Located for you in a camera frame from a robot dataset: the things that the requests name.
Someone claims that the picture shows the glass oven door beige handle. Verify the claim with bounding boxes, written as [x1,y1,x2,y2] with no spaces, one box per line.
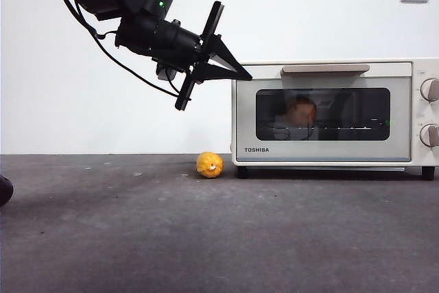
[235,62,412,163]

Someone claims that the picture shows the cream toaster oven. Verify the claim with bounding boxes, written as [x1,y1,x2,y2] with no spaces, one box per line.
[230,58,439,181]

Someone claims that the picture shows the black left camera cable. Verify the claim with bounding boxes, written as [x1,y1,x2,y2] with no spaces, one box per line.
[58,0,182,99]

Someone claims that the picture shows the beige oven control knob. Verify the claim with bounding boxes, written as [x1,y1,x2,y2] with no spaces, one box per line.
[420,79,439,104]
[419,124,439,148]

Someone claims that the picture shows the brown potato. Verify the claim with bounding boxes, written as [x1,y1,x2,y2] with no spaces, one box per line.
[286,96,318,126]

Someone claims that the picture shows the yellow corn cob piece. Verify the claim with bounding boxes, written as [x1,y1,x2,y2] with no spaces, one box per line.
[195,151,224,180]

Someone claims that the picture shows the pale grey left wrist camera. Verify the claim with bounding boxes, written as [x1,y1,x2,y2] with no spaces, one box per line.
[154,62,181,84]

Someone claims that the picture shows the dark purple eggplant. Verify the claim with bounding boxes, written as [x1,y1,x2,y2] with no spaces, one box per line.
[0,175,14,207]

